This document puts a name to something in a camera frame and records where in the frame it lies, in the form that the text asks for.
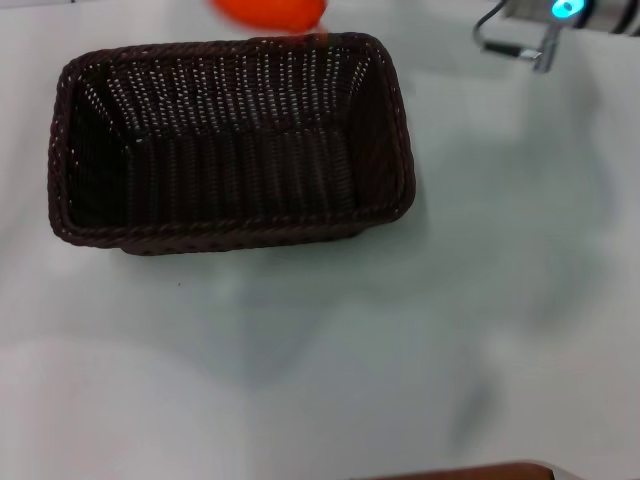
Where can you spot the dark brown woven basket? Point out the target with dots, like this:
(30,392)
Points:
(240,170)

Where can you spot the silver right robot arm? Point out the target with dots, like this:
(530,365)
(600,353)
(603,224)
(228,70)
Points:
(555,20)

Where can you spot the brown rounded panel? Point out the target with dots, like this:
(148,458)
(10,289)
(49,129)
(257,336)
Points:
(450,471)

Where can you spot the orange plastic pear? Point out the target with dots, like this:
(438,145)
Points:
(270,11)

